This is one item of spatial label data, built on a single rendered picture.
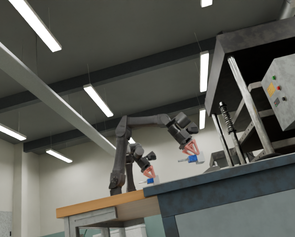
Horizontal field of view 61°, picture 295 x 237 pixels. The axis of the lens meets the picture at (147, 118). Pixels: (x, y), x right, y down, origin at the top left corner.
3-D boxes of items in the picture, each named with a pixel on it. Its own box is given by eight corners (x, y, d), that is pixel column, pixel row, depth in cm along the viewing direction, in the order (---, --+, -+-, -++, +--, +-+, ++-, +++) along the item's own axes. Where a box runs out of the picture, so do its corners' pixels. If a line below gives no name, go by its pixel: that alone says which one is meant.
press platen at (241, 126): (251, 89, 199) (249, 83, 201) (228, 135, 300) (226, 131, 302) (339, 67, 197) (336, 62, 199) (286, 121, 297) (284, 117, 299)
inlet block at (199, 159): (179, 165, 124) (177, 154, 127) (178, 167, 129) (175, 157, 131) (205, 161, 126) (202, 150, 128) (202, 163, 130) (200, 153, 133)
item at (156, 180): (139, 186, 159) (138, 177, 161) (139, 187, 163) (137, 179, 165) (159, 183, 161) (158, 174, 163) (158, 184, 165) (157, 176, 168)
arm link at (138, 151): (147, 154, 161) (143, 137, 167) (135, 155, 158) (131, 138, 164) (143, 161, 171) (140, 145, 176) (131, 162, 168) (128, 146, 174)
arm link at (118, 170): (124, 187, 136) (131, 130, 147) (119, 186, 130) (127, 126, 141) (114, 186, 138) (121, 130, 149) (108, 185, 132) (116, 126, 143)
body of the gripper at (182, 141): (189, 143, 137) (180, 133, 140) (193, 137, 128) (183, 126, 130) (180, 151, 135) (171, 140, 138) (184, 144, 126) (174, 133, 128)
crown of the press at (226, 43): (240, 91, 189) (215, 30, 214) (217, 143, 307) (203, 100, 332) (352, 64, 186) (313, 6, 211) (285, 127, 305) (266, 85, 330)
